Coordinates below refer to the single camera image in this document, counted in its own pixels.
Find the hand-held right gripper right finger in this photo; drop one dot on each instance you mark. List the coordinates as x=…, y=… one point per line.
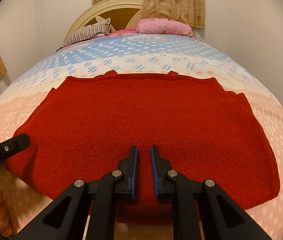
x=154, y=172

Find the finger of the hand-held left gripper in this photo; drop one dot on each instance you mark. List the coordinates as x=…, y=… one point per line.
x=14, y=143

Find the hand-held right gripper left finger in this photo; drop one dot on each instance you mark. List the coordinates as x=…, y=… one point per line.
x=133, y=172

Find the red knitted sweater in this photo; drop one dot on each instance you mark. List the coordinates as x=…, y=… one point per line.
x=144, y=117

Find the person's left hand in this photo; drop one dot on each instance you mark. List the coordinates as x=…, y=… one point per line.
x=3, y=217

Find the polka dot bedspread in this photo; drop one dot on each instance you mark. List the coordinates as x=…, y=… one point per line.
x=269, y=120

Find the striped pillow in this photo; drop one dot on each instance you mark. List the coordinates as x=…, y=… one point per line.
x=86, y=33

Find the cream wooden headboard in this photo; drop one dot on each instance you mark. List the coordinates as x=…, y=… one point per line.
x=125, y=15

